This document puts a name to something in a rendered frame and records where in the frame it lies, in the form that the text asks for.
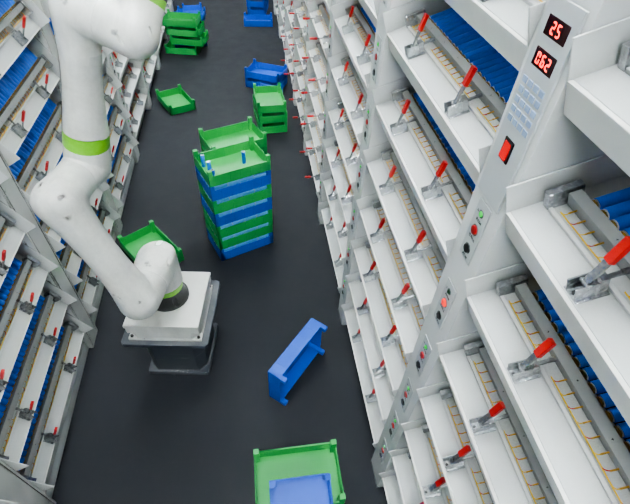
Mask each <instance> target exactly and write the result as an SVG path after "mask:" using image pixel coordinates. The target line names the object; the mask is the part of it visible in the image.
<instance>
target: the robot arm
mask: <svg viewBox="0 0 630 504"><path fill-rule="evenodd" d="M167 1H168V0H48V10H49V13H50V17H51V21H52V25H53V30H54V35H55V39H56V48H57V55H58V62H59V70H60V80H61V97H62V116H61V125H62V148H63V158H62V159H61V161H60V162H59V164H58V165H57V166H56V167H55V168H54V169H53V170H52V171H51V172H50V173H49V174H48V175H47V176H46V177H44V178H43V179H42V180H41V181H40V182H38V183H37V184H36V185H35V186H34V188H33V189H32V191H31V194H30V205H31V208H32V210H33V212H34V213H35V214H36V215H37V216H38V217H39V218H40V219H41V220H42V221H43V222H45V223H46V224H47V225H48V226H49V227H50V228H51V229H53V230H54V231H55V232H56V233H57V234H58V235H59V236H60V237H61V238H62V239H64V240H65V241H66V242H67V243H68V244H69V245H70V246H71V247H72V248H73V249H74V250H75V252H76V253H77V254H78V255H79V256H80V257H81V258H82V259H83V260H84V261H85V262H86V264H87V265H88V266H89V267H90V268H91V269H92V271H93V272H94V273H95V274H96V276H97V277H98V278H99V279H100V281H101V282H102V283H103V285H104V286H105V287H106V289H107V290H108V292H109V293H110V295H111V296H112V298H113V299H114V301H115V303H116V304H117V306H118V308H119V309H120V311H121V312H122V313H123V314H124V315H125V316H126V317H128V318H130V319H133V320H143V319H147V318H149V317H151V316H152V315H153V314H154V313H155V312H156V311H160V312H170V311H174V310H176V309H178V308H180V307H182V306H183V305H184V304H185V303H186V302H187V300H188V298H189V289H188V286H187V285H186V284H185V283H184V282H182V281H183V277H182V273H181V269H180V265H179V261H178V258H177V254H176V251H175V249H174V247H173V246H172V245H171V244H169V243H168V242H165V241H153V242H150V243H147V244H145V245H144V246H143V247H142V248H141V249H140V250H139V251H138V253H137V256H136V258H135V261H134V264H133V263H132V262H131V261H130V260H129V258H128V257H127V256H126V255H125V254H124V253H123V251H122V250H121V249H120V248H119V246H118V245H117V244H116V243H115V241H114V240H113V239H112V237H111V236H110V234H109V233H108V232H107V230H106V229H105V227H104V226H103V224H102V223H101V221H100V220H99V218H98V217H97V215H96V214H95V212H94V210H93V209H92V207H91V205H90V197H91V195H92V194H93V192H94V191H95V190H96V189H97V188H98V187H99V186H100V185H101V184H102V183H103V182H104V181H105V180H106V179H107V178H108V177H109V175H110V173H111V169H112V159H111V146H110V137H109V134H110V131H109V126H108V120H107V114H106V107H105V99H104V89H103V73H102V46H104V47H107V48H109V49H111V50H113V51H115V52H117V53H119V54H121V55H123V56H125V57H127V58H129V59H133V60H144V59H147V58H149V57H151V56H152V55H153V54H154V53H155V52H156V51H157V49H158V47H159V45H160V40H161V26H162V20H163V16H164V12H165V8H166V5H167Z"/></svg>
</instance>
